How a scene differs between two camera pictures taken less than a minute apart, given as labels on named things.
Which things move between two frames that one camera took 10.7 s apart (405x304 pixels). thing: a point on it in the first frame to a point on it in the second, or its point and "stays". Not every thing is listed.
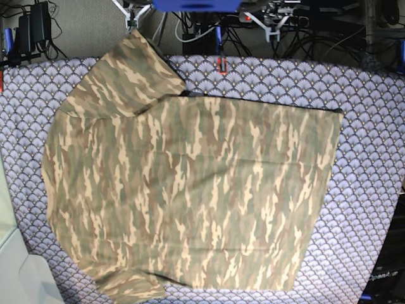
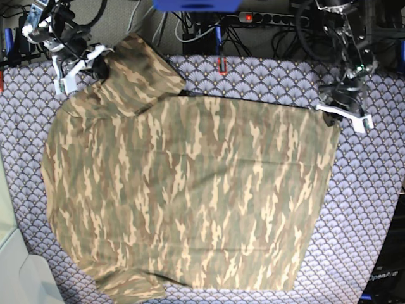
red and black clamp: x=222 y=66 stays
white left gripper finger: x=128 y=16 to x=69 y=47
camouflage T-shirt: x=150 y=187 stays
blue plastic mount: x=198 y=6 stays
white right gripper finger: x=274 y=31 to x=345 y=93
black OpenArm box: x=386 y=285 stays
